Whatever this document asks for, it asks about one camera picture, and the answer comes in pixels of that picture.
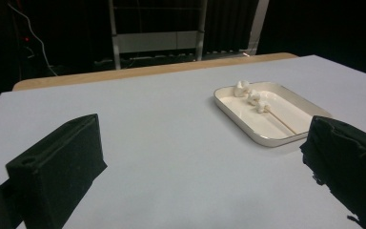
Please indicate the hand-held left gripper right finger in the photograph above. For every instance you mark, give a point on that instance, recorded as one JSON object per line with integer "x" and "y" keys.
{"x": 349, "y": 165}

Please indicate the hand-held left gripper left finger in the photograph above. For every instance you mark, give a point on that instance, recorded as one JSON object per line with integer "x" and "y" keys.
{"x": 57, "y": 165}

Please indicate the thin wooden skewer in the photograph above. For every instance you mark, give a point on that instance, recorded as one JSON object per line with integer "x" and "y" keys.
{"x": 282, "y": 122}

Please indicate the white rectangular tray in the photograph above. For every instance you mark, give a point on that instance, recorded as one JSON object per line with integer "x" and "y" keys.
{"x": 267, "y": 127}

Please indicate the white marshmallow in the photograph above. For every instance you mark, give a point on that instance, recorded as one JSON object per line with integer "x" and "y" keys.
{"x": 262, "y": 106}
{"x": 242, "y": 89}
{"x": 253, "y": 97}

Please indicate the pale grey table mat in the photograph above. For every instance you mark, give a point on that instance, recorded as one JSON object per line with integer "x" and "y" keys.
{"x": 171, "y": 127}

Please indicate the white metal stand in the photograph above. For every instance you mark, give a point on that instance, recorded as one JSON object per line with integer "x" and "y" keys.
{"x": 155, "y": 41}

